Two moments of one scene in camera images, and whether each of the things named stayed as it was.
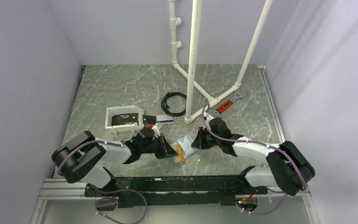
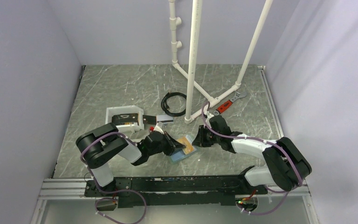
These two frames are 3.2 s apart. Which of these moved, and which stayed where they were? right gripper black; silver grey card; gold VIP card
Moved: gold VIP card
Stayed: silver grey card; right gripper black
